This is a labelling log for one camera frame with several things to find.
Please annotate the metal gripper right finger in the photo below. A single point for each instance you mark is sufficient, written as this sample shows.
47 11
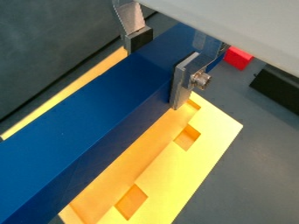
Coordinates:
192 70

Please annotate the yellow board with slots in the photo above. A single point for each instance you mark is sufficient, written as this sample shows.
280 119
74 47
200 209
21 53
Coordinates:
149 182

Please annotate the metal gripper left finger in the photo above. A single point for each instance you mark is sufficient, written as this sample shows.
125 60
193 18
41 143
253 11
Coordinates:
136 33

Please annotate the dark blue long block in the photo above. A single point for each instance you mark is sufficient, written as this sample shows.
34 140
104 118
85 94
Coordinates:
53 157

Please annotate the red branched block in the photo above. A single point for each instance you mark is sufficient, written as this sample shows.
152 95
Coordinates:
238 58

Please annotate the black angled bracket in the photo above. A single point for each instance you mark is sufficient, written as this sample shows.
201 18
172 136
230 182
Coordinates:
280 86

